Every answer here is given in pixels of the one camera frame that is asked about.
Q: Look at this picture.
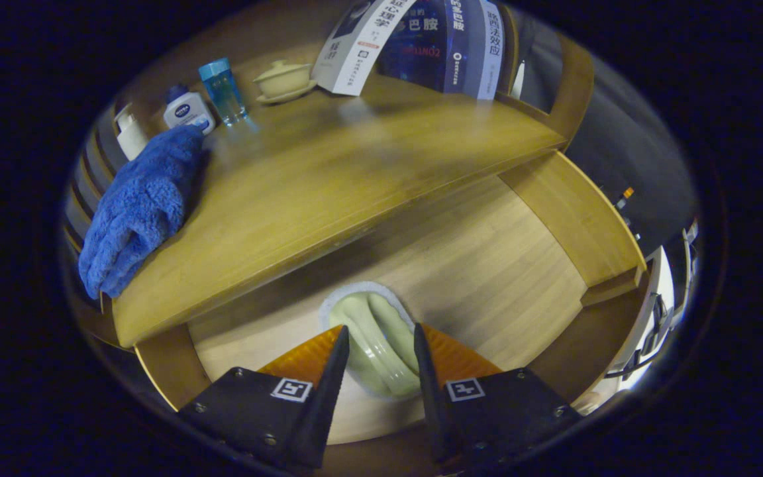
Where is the black device with orange part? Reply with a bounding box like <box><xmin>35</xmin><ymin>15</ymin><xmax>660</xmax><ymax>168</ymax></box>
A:
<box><xmin>610</xmin><ymin>185</ymin><xmax>644</xmax><ymax>242</ymax></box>

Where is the dark blue book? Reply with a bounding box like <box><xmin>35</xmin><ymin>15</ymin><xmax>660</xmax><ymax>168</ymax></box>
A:
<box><xmin>376</xmin><ymin>0</ymin><xmax>472</xmax><ymax>95</ymax></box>

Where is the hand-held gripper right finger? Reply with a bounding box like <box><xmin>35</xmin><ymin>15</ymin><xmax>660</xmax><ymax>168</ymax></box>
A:
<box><xmin>413</xmin><ymin>322</ymin><xmax>582</xmax><ymax>468</ymax></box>

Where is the white bottle with blue cap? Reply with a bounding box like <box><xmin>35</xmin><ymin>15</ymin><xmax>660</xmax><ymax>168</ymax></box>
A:
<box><xmin>163</xmin><ymin>84</ymin><xmax>217</xmax><ymax>136</ymax></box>

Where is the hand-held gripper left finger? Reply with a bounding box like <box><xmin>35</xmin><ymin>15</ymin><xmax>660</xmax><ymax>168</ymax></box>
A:
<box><xmin>178</xmin><ymin>323</ymin><xmax>351</xmax><ymax>472</ymax></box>

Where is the wooden cabinet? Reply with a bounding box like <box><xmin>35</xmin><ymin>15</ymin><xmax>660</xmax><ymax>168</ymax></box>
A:
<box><xmin>62</xmin><ymin>0</ymin><xmax>595</xmax><ymax>352</ymax></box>

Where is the folded blue towel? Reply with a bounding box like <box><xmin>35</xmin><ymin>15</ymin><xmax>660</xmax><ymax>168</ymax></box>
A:
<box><xmin>78</xmin><ymin>125</ymin><xmax>209</xmax><ymax>300</ymax></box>

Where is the wooden drawer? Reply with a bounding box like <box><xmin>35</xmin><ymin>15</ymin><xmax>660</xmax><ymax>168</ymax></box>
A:
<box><xmin>135</xmin><ymin>151</ymin><xmax>650</xmax><ymax>474</ymax></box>

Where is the white book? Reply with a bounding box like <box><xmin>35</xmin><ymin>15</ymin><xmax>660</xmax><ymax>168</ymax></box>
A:
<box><xmin>312</xmin><ymin>0</ymin><xmax>417</xmax><ymax>97</ymax></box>

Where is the beige lidded tea cup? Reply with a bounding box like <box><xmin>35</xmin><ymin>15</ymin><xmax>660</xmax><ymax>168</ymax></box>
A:
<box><xmin>252</xmin><ymin>60</ymin><xmax>318</xmax><ymax>105</ymax></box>

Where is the clear blue bottle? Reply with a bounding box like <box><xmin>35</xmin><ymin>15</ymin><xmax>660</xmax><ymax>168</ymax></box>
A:
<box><xmin>198</xmin><ymin>58</ymin><xmax>250</xmax><ymax>127</ymax></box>

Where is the wooden countertop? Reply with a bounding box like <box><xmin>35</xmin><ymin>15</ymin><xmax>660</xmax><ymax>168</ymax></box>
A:
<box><xmin>111</xmin><ymin>40</ymin><xmax>568</xmax><ymax>348</ymax></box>

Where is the pale purple book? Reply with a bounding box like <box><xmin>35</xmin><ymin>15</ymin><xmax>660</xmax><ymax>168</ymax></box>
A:
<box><xmin>464</xmin><ymin>0</ymin><xmax>506</xmax><ymax>101</ymax></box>

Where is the white pump bottle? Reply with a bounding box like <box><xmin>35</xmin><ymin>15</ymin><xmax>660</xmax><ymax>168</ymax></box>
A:
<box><xmin>114</xmin><ymin>109</ymin><xmax>149</xmax><ymax>161</ymax></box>

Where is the black backdrop cloth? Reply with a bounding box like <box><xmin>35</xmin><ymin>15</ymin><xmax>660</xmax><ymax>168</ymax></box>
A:
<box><xmin>521</xmin><ymin>13</ymin><xmax>697</xmax><ymax>259</ymax></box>

